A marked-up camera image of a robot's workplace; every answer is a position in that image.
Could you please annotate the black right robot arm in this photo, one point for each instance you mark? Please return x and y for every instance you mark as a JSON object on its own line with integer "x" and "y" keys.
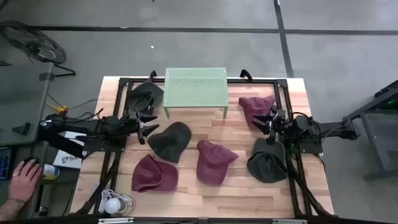
{"x": 329, "y": 128}

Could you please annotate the black diagonal beam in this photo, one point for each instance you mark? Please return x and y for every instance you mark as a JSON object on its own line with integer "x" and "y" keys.
{"x": 62, "y": 147}

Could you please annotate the person's hand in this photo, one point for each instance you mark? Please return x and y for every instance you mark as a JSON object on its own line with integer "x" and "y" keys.
{"x": 25, "y": 182}

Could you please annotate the grey metal stand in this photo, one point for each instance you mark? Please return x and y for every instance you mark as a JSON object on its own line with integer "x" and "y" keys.
{"x": 377, "y": 146}

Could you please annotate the white and yellow can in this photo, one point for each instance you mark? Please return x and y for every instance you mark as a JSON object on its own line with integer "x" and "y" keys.
{"x": 49, "y": 171}

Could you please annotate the grey desk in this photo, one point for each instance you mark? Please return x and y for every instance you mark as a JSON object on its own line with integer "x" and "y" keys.
{"x": 21, "y": 99}

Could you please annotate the black rail with silver brackets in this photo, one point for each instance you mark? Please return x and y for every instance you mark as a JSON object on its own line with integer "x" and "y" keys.
{"x": 202, "y": 221}

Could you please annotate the person's forearm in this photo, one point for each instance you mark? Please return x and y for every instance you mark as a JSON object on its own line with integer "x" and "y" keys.
{"x": 11, "y": 208}

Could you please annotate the small black round object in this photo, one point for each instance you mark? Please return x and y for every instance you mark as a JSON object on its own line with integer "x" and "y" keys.
{"x": 42, "y": 211}

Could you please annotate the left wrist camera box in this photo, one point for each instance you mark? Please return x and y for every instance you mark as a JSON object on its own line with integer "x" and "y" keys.
{"x": 134, "y": 115}

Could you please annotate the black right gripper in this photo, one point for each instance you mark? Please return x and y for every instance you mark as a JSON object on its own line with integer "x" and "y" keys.
{"x": 280, "y": 126}

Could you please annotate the white printed cardboard box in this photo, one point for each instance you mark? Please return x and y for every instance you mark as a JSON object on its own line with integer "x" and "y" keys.
{"x": 66, "y": 160}

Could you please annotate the black wedge stand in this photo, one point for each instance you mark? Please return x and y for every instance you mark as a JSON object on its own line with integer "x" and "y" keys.
{"x": 21, "y": 128}

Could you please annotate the maroon baseball cap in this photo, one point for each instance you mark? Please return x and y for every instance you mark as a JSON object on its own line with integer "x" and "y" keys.
{"x": 214, "y": 161}
{"x": 155, "y": 175}
{"x": 256, "y": 105}

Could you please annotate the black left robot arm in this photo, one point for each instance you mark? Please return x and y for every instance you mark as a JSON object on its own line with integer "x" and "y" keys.
{"x": 93, "y": 126}

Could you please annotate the white light bulb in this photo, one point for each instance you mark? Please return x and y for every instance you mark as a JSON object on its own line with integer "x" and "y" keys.
{"x": 112, "y": 205}

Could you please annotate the black floor fan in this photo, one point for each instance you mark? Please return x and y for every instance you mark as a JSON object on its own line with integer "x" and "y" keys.
{"x": 34, "y": 43}

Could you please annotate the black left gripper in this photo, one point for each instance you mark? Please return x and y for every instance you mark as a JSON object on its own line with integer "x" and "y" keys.
{"x": 132, "y": 124}

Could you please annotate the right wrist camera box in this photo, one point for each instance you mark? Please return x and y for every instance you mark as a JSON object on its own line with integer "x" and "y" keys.
{"x": 281, "y": 114}

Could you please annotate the black keyboard blue lit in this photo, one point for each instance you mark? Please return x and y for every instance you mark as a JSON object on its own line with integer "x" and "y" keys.
{"x": 4, "y": 165}

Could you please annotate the green perforated metal shelf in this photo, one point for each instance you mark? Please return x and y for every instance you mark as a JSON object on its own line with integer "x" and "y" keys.
{"x": 196, "y": 87}

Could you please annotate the black aluminium table frame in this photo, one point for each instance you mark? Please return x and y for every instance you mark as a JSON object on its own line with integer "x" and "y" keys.
{"x": 264, "y": 81}

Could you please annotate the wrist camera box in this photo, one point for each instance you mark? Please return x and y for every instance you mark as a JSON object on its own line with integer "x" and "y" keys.
{"x": 134, "y": 115}
{"x": 281, "y": 114}

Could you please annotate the dark grey baseball cap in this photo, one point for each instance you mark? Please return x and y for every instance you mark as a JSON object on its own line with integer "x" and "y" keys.
{"x": 146, "y": 93}
{"x": 267, "y": 163}
{"x": 171, "y": 141}

